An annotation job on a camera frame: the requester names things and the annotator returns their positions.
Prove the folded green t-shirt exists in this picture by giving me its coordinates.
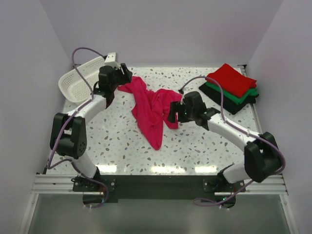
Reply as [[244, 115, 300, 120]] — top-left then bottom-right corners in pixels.
[[204, 82, 258, 105]]

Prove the white perforated plastic basket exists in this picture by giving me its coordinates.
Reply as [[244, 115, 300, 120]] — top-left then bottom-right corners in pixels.
[[58, 57, 104, 103]]

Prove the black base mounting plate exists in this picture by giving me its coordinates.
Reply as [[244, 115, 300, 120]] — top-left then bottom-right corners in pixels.
[[71, 175, 244, 205]]

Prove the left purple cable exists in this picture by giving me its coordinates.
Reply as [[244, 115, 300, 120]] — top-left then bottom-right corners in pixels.
[[46, 47, 109, 209]]

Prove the folded black t-shirt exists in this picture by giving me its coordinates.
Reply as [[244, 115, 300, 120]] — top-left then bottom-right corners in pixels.
[[199, 84, 259, 115]]

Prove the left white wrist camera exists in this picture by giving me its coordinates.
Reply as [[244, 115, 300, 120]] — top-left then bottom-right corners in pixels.
[[104, 52, 119, 67]]

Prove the magenta pink t-shirt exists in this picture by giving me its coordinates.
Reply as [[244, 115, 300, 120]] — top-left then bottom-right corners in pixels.
[[118, 77, 182, 150]]

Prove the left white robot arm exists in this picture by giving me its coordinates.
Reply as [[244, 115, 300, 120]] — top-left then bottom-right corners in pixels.
[[47, 63, 132, 191]]

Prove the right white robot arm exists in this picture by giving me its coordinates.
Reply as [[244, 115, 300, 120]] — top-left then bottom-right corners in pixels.
[[168, 91, 285, 192]]

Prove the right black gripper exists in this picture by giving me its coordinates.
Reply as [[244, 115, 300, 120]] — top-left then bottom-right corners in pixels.
[[167, 101, 195, 124]]

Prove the aluminium frame rail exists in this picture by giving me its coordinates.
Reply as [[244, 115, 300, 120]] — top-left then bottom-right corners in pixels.
[[31, 175, 288, 195]]

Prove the folded red t-shirt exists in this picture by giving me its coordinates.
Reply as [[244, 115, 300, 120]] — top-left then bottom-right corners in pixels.
[[206, 63, 256, 98]]

